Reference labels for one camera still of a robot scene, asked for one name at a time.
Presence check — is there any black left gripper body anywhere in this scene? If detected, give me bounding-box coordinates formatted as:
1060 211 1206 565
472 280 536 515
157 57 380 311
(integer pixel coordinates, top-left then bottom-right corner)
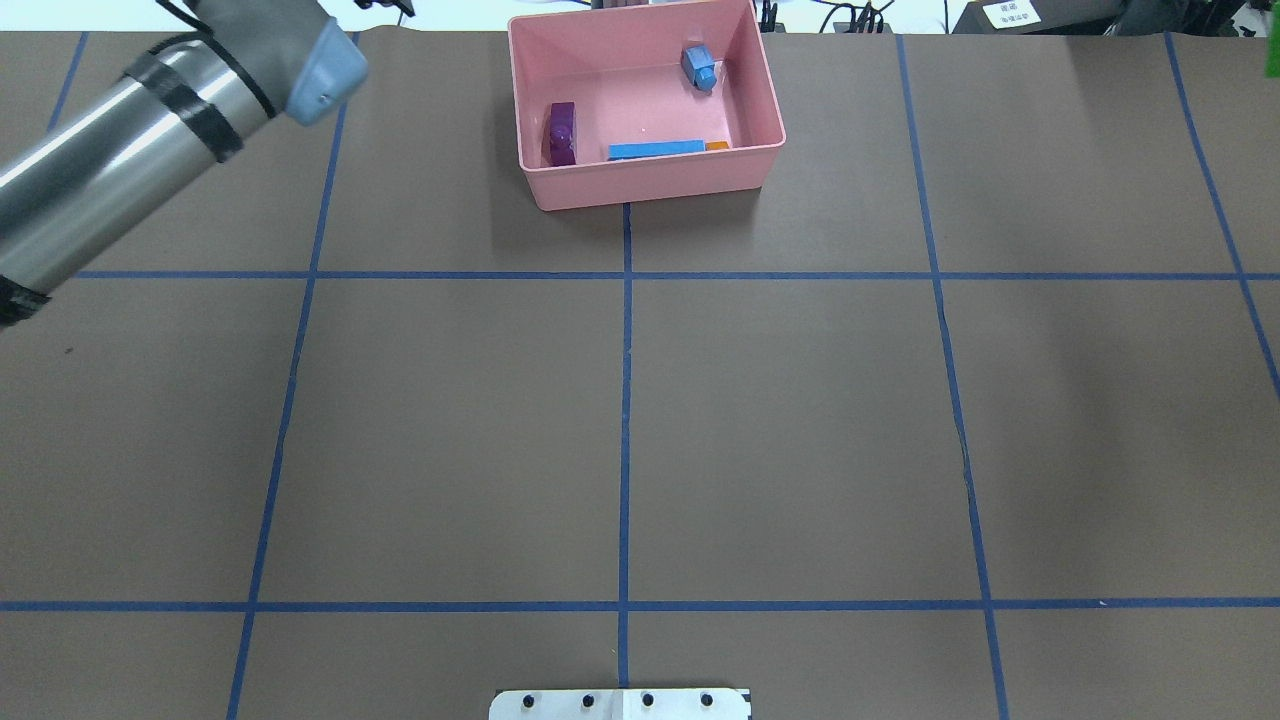
355 0 416 17

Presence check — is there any purple toy block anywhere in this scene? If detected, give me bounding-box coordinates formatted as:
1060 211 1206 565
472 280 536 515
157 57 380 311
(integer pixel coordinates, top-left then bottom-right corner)
547 101 577 167

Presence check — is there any light blue toy block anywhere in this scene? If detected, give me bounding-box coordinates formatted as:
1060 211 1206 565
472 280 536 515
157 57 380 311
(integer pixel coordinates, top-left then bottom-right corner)
680 44 717 94

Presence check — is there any green toy block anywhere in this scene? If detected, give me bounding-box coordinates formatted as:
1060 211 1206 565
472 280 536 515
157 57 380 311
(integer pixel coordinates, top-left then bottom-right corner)
1263 35 1280 79

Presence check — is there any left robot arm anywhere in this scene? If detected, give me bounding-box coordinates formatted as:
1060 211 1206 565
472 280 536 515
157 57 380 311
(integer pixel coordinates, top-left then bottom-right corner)
1 1 369 328

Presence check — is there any pink plastic box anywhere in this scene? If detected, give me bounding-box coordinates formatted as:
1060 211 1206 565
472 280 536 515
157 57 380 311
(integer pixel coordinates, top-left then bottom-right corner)
507 1 787 211

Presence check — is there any brown cardboard box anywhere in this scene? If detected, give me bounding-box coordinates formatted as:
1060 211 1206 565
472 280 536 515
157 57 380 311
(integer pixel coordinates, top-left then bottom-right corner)
948 1 1129 35

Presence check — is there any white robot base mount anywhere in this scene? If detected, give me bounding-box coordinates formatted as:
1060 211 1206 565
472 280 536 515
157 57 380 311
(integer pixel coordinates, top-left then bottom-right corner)
488 687 754 719

